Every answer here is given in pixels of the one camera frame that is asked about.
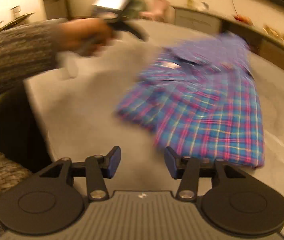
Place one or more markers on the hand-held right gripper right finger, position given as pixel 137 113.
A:
pixel 170 161

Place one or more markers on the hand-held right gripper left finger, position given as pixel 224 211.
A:
pixel 114 161

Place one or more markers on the blue plaid shirt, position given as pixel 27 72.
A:
pixel 201 105

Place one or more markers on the person's left forearm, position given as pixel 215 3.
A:
pixel 14 55

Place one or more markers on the person's left hand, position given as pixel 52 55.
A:
pixel 82 32

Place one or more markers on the yellow cup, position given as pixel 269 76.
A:
pixel 190 2

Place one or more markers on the long grey media cabinet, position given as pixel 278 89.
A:
pixel 196 21

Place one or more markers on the red fruit bowl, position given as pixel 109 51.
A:
pixel 243 19

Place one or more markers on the amber glass jar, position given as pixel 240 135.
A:
pixel 269 30
pixel 282 38

